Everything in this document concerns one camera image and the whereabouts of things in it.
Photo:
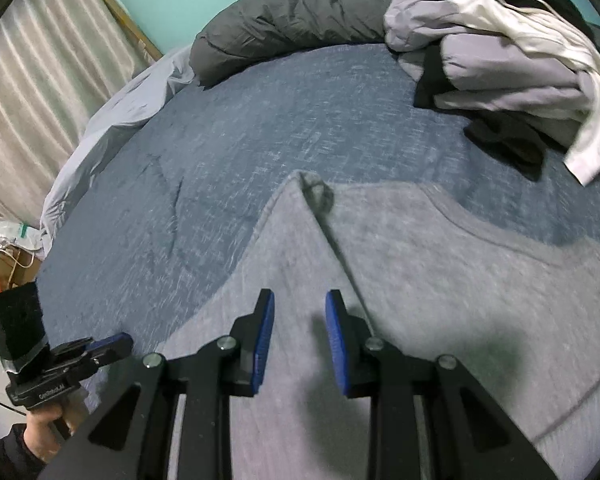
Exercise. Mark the pile of white black clothes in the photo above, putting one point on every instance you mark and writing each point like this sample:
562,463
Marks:
545,30

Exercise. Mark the person's left forearm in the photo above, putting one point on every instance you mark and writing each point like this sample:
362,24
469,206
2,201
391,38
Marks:
5,455

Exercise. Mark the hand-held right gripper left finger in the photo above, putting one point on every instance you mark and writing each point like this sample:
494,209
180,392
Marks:
262,345

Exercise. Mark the beige curtain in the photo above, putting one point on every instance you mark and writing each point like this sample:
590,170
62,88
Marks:
40,70

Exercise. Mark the black and white clothes pile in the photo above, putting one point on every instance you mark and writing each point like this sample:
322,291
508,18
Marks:
495,80

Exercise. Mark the heather grey sweatshirt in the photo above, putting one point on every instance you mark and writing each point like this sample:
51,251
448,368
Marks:
430,285

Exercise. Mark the person's left hand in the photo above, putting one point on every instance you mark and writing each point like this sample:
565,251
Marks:
42,435

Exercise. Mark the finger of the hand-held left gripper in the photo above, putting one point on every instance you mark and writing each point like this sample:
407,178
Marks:
114,345

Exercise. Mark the clear plastic bag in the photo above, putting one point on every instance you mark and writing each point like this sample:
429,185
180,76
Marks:
5,235

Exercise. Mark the dark grey rolled duvet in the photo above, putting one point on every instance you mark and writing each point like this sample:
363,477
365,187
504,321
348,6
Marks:
290,20

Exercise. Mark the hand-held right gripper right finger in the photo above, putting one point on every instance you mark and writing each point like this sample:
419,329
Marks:
337,350

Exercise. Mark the light grey bed sheet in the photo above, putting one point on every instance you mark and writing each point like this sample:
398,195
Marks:
120,110

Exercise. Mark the blue-grey bed cover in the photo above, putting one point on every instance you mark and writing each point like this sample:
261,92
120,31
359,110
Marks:
280,125

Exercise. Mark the wooden frame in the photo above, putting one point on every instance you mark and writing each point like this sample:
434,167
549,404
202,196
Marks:
130,25

